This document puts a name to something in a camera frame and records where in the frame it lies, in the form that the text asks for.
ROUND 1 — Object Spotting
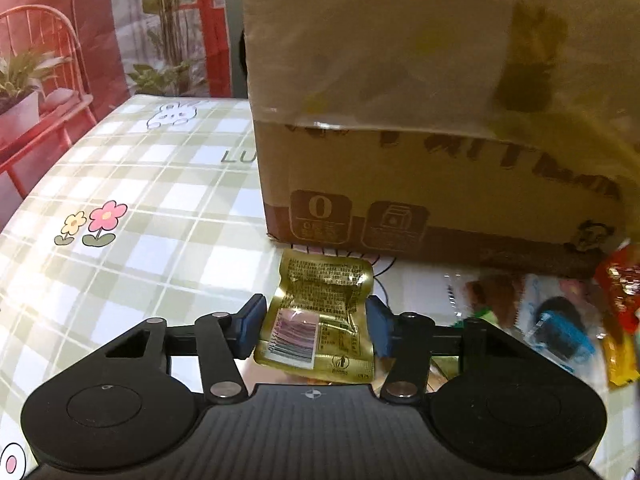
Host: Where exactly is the checked cartoon tablecloth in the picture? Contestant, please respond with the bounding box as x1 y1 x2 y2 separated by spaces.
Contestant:
1 94 639 479

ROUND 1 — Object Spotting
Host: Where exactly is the pink printed backdrop poster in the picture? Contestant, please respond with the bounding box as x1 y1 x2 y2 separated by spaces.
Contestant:
1 0 232 220

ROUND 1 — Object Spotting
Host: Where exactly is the red orange snack packet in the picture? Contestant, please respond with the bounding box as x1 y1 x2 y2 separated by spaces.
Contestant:
594 244 639 335

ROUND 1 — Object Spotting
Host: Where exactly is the yellow candy packet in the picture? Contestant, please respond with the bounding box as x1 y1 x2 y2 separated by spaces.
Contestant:
602 334 639 387

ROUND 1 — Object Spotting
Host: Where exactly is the blue white snack packet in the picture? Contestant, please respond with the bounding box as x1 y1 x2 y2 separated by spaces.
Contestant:
449 271 601 371

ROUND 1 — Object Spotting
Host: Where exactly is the brown cardboard box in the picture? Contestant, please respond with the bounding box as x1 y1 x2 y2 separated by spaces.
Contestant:
244 0 639 276

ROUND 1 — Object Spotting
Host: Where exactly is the gold foil snack packet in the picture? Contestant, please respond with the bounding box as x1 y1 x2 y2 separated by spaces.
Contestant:
254 249 375 384

